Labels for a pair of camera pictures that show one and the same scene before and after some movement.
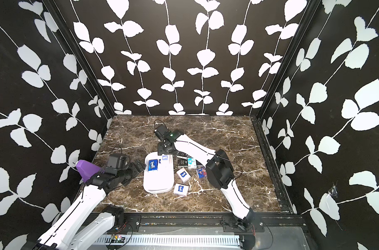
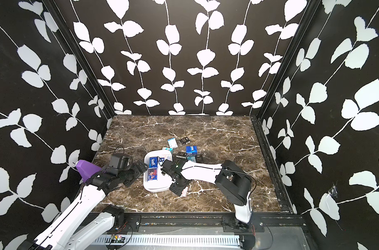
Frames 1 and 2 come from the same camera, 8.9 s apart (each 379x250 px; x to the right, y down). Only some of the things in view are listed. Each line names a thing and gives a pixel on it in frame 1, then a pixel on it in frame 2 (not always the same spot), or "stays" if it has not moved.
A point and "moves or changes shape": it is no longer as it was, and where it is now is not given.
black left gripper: (136, 170) stays
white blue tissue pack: (180, 189) stays
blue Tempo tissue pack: (153, 165) stays
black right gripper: (160, 151) → (177, 191)
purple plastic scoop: (87, 170) stays
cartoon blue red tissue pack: (201, 172) moves or changes shape
